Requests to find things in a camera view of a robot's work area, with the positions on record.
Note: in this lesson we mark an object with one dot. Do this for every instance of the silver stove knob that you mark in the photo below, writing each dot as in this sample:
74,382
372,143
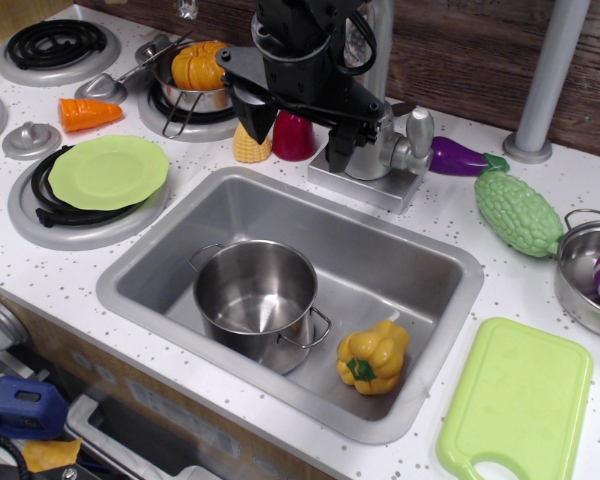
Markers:
31,141

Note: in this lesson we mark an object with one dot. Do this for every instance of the orange toy pumpkin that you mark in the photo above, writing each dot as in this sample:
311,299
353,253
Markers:
195,67

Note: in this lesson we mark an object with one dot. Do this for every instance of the grey vertical pole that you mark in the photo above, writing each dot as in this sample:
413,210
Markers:
529,144

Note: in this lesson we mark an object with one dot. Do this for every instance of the light green cutting board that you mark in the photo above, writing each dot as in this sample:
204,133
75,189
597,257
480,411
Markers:
520,403

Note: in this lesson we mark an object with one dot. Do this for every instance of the small steel pan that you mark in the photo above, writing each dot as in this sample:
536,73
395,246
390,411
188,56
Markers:
198,101

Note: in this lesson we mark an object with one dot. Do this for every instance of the red toy pepper piece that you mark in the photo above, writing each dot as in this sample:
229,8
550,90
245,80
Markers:
293,137

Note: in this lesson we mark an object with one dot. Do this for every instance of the light green plate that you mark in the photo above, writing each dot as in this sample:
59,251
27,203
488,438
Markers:
109,173

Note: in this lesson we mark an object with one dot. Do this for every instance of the back right stove burner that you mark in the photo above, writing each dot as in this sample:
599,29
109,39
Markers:
166,118

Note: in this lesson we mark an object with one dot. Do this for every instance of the yellow toy bell pepper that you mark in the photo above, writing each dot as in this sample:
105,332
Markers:
371,361

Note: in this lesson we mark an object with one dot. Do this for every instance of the silver ladle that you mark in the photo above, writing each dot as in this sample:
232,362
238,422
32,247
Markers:
105,88

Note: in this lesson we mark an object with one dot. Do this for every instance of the orange toy carrot piece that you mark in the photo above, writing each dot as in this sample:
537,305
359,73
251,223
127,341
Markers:
84,114

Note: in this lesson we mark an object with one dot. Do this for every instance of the steel pot at right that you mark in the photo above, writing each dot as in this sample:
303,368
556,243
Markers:
576,257

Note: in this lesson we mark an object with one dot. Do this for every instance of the silver toy faucet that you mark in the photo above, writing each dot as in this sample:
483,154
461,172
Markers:
387,173

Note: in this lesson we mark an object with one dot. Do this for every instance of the steel pot in sink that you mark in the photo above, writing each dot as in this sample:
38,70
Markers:
257,297

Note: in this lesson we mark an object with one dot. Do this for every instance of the yellow toy corn piece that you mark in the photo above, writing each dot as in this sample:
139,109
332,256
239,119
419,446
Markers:
247,150

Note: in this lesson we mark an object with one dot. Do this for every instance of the yellow tape piece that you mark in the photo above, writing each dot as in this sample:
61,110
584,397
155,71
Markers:
43,455

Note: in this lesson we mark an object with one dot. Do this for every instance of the purple toy eggplant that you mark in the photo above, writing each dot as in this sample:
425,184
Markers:
453,159

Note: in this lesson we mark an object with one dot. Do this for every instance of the back left stove burner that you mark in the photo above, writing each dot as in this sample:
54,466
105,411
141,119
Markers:
58,52

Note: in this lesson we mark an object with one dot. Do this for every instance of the clear crystal knob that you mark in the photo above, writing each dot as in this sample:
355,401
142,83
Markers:
355,48

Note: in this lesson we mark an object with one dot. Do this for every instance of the silver sink basin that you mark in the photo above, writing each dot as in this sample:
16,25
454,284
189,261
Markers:
368,270

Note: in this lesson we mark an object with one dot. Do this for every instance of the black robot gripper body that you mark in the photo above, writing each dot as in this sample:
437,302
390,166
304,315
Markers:
297,57

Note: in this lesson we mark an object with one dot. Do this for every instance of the green toy bitter gourd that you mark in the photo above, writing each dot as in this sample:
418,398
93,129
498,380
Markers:
518,214

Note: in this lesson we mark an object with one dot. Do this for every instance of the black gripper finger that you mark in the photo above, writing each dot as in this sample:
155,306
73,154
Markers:
354,145
254,106

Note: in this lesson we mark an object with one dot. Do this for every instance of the front stove burner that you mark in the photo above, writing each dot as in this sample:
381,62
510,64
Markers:
41,218

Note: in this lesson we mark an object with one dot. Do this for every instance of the blue clamp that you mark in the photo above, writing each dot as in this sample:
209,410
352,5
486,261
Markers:
31,409

